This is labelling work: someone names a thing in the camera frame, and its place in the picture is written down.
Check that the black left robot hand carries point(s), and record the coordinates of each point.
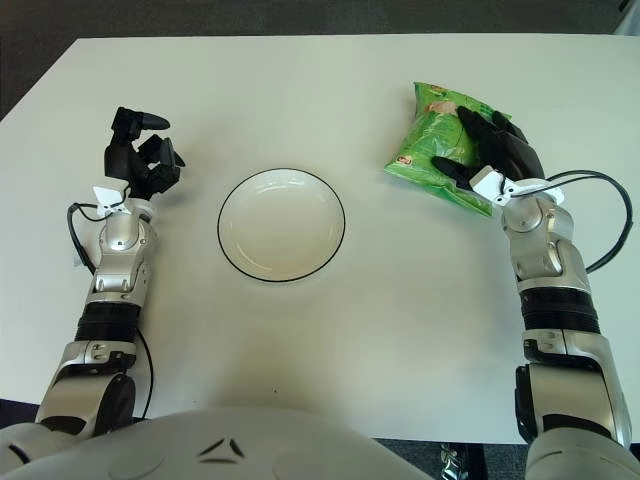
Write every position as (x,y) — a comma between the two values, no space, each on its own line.
(117,160)

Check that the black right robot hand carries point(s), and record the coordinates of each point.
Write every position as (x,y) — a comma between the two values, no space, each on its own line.
(510,150)

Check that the green snack bag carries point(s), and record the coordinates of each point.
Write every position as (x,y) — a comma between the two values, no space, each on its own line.
(430,140)

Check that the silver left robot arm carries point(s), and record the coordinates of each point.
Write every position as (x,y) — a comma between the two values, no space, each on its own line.
(117,240)

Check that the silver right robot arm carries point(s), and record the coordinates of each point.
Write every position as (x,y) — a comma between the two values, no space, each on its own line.
(545,250)

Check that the white plate with black rim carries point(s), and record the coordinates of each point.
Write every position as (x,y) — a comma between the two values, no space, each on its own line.
(281,227)

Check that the white left wrist connector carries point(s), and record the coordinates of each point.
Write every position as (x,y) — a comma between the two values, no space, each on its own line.
(107,196)

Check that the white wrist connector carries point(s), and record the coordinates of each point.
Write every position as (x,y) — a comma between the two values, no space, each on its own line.
(487,182)
(107,196)

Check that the white right wrist connector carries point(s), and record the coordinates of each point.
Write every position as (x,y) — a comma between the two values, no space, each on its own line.
(487,182)

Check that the white background object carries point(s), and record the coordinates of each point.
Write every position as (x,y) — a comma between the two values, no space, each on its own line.
(630,15)

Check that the grey robot torso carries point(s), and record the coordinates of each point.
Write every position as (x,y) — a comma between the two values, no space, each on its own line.
(225,445)

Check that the shiny object under table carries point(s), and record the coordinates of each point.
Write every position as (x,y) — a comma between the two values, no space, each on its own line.
(452,465)

